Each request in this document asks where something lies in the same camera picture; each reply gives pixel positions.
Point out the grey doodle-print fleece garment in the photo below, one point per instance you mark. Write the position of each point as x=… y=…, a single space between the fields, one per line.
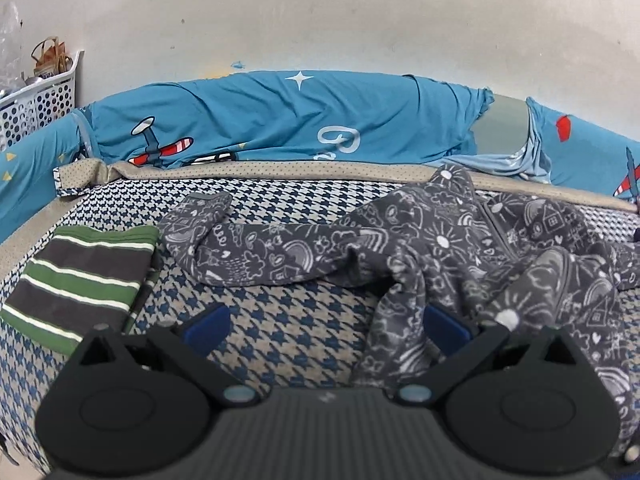
x=300 y=250

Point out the clear plastic bag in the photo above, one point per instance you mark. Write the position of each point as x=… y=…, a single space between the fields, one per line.
x=10 y=45

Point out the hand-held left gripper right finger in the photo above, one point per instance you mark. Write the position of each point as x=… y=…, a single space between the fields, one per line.
x=442 y=327

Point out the blue cushion yellow triangles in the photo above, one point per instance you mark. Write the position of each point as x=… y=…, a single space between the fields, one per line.
x=35 y=170

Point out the white perforated plastic basket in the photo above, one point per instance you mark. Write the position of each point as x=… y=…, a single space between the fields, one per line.
x=40 y=105

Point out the brown paper bag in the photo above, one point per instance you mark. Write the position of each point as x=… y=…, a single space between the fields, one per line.
x=50 y=57

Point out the green grey striped folded garment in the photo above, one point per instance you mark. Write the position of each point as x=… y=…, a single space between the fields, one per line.
x=80 y=280

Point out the grey foam pad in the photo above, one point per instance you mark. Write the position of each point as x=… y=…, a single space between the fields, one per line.
x=500 y=125

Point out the light blue cloth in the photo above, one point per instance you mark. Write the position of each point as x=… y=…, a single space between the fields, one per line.
x=520 y=165

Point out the blue beige houndstooth mat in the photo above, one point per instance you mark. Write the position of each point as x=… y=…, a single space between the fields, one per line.
x=280 y=320

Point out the long blue airplane-print cushion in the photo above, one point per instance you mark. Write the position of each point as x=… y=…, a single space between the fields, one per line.
x=250 y=115

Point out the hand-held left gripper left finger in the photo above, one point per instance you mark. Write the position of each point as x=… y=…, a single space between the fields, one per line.
x=207 y=330

